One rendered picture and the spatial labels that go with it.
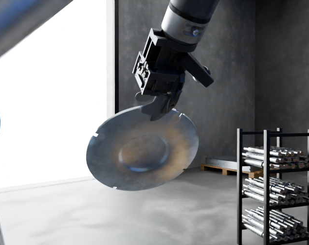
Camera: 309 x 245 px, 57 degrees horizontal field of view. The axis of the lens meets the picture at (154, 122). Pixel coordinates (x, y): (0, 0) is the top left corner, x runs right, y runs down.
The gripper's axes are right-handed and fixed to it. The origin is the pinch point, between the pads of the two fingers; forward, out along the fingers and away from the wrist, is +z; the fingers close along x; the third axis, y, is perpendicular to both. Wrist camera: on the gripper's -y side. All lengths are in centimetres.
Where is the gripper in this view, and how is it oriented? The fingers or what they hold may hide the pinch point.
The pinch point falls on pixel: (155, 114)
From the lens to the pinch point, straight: 65.0
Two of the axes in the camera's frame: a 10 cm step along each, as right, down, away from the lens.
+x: 3.1, 7.1, -6.3
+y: -9.0, 0.0, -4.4
